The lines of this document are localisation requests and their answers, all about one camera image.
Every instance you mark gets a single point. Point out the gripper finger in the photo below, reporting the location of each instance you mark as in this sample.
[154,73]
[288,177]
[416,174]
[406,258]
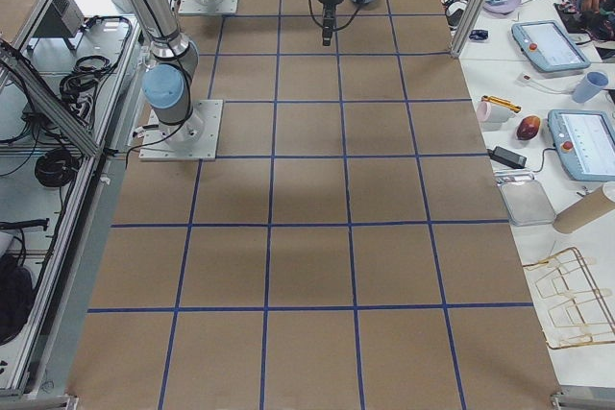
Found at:
[327,25]

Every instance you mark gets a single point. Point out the purple plate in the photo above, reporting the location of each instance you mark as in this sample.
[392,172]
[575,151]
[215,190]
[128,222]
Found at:
[502,6]

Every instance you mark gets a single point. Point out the gold metal tool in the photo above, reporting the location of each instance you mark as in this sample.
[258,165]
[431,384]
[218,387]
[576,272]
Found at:
[501,102]

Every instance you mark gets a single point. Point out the far teach pendant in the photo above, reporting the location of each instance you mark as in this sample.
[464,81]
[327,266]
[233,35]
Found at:
[548,46]

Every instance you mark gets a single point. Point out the teach pendant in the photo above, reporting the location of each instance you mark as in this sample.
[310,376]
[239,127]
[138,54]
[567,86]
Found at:
[548,46]
[584,141]

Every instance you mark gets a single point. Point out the red apple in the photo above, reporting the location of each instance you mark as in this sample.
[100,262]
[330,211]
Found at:
[528,128]

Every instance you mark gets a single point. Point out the black power adapter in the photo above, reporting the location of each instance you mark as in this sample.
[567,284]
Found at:
[507,158]

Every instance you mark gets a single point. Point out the light blue plastic cup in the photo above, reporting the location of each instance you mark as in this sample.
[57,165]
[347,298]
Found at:
[590,85]

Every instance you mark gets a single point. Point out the metal tray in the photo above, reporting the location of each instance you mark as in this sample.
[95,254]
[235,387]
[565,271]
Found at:
[524,197]

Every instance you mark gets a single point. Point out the near teach pendant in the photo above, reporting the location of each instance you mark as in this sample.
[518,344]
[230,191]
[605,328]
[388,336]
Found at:
[584,141]

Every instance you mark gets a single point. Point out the cardboard tube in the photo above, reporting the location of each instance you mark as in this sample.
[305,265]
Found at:
[586,210]

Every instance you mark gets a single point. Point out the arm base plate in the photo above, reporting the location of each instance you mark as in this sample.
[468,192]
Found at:
[196,139]
[206,7]

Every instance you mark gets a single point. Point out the aluminium frame post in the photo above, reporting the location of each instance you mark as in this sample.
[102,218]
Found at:
[475,2]

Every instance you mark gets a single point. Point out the gold wire rack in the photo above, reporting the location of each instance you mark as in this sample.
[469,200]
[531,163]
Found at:
[573,309]

